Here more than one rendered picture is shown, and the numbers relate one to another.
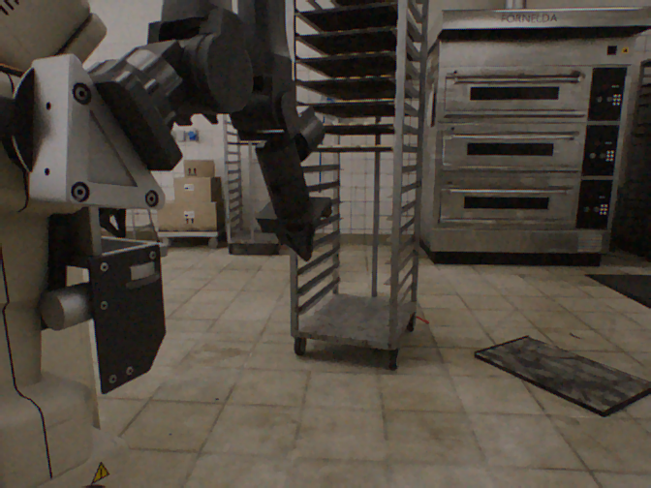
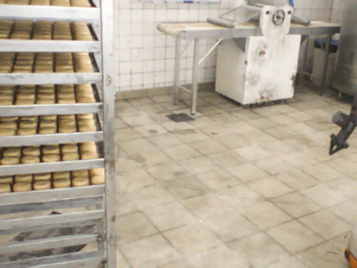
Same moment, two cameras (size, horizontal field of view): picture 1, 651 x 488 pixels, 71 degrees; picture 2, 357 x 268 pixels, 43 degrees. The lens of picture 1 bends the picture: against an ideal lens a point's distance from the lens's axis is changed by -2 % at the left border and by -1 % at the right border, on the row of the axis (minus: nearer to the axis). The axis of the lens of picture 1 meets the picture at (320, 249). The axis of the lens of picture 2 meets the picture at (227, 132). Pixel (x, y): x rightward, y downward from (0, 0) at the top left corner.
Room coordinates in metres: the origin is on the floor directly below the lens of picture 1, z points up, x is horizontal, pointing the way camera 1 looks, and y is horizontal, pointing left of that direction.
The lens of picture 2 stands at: (2.55, 1.29, 1.67)
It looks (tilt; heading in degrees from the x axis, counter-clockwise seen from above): 21 degrees down; 229
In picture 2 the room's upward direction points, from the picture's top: 5 degrees clockwise
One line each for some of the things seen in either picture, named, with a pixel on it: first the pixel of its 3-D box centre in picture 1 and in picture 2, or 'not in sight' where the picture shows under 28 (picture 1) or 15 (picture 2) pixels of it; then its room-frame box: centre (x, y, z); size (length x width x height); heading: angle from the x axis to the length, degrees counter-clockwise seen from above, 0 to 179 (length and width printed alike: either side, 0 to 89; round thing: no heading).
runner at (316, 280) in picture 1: (323, 275); not in sight; (2.27, -0.01, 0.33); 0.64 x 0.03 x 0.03; 160
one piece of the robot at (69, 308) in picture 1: (55, 282); not in sight; (0.57, 0.34, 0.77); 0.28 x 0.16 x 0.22; 63
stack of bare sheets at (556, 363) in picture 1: (559, 369); (44, 244); (1.86, -1.05, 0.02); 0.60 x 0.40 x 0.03; 30
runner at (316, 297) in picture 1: (323, 292); not in sight; (2.27, -0.01, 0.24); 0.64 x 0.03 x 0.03; 160
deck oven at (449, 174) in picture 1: (512, 148); not in sight; (4.22, -1.73, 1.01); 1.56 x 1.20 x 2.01; 86
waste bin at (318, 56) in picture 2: not in sight; (329, 63); (-2.93, -2.81, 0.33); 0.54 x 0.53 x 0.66; 86
